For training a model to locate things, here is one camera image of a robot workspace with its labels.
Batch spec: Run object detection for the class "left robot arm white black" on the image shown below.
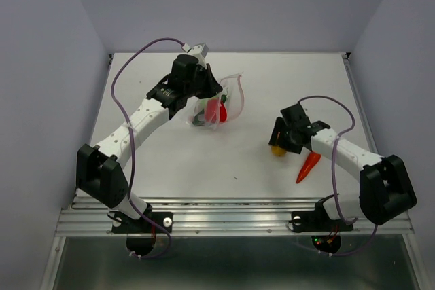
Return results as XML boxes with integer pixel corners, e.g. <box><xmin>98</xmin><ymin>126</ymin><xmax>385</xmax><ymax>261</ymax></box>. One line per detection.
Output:
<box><xmin>75</xmin><ymin>52</ymin><xmax>222</xmax><ymax>232</ymax></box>

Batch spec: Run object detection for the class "yellow toy potato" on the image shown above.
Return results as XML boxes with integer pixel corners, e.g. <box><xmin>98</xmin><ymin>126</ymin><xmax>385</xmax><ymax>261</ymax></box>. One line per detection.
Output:
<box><xmin>271</xmin><ymin>145</ymin><xmax>287</xmax><ymax>157</ymax></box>

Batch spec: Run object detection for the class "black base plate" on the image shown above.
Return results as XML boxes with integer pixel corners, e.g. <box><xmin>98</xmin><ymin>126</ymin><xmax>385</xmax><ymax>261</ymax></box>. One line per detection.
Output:
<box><xmin>107</xmin><ymin>205</ymin><xmax>173</xmax><ymax>234</ymax></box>
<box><xmin>290</xmin><ymin>195</ymin><xmax>353</xmax><ymax>233</ymax></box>

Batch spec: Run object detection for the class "red toy bell pepper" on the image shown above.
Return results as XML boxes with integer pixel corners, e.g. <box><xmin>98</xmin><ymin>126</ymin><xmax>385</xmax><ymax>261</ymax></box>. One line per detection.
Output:
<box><xmin>204</xmin><ymin>98</ymin><xmax>228</xmax><ymax>123</ymax></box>

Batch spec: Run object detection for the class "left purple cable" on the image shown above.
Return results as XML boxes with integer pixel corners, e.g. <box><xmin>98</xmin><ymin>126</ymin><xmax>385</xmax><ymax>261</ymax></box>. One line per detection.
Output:
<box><xmin>110</xmin><ymin>37</ymin><xmax>190</xmax><ymax>260</ymax></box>

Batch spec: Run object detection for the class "light green toy gourd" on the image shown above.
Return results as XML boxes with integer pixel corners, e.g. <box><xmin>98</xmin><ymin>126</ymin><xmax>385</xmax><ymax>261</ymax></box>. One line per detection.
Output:
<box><xmin>198</xmin><ymin>99</ymin><xmax>211</xmax><ymax>115</ymax></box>

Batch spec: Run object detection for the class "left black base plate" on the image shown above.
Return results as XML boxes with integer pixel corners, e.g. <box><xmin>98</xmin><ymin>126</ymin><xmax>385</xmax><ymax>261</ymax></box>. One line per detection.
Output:
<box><xmin>107</xmin><ymin>205</ymin><xmax>173</xmax><ymax>234</ymax></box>

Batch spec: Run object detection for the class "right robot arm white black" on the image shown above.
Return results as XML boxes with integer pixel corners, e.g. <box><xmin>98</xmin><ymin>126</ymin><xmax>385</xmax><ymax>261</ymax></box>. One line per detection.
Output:
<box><xmin>268</xmin><ymin>103</ymin><xmax>417</xmax><ymax>229</ymax></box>

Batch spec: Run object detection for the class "aluminium frame rail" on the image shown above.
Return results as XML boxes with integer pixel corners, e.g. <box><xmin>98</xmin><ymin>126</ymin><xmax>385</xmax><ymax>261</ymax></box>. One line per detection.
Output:
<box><xmin>54</xmin><ymin>196</ymin><xmax>415</xmax><ymax>238</ymax></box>

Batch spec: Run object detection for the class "orange toy carrot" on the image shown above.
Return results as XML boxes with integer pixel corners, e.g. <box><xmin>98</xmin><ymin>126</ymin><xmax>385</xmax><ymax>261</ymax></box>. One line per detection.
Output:
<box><xmin>296</xmin><ymin>151</ymin><xmax>321</xmax><ymax>184</ymax></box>

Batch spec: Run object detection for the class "clear zip top bag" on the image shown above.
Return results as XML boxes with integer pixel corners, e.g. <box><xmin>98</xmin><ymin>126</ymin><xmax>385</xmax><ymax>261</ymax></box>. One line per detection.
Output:
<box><xmin>184</xmin><ymin>73</ymin><xmax>245</xmax><ymax>130</ymax></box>

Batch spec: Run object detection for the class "dark green toy cucumber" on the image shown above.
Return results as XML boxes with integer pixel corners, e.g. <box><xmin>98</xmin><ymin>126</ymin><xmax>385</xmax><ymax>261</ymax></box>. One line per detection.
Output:
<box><xmin>191</xmin><ymin>114</ymin><xmax>206</xmax><ymax>126</ymax></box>

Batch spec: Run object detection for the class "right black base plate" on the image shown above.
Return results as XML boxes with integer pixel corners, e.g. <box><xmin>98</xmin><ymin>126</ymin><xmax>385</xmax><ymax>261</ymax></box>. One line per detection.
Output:
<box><xmin>290</xmin><ymin>195</ymin><xmax>353</xmax><ymax>233</ymax></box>

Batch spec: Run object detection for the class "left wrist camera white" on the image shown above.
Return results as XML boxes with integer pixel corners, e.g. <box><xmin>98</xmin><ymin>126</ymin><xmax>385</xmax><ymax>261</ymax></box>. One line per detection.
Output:
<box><xmin>182</xmin><ymin>43</ymin><xmax>209</xmax><ymax>61</ymax></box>

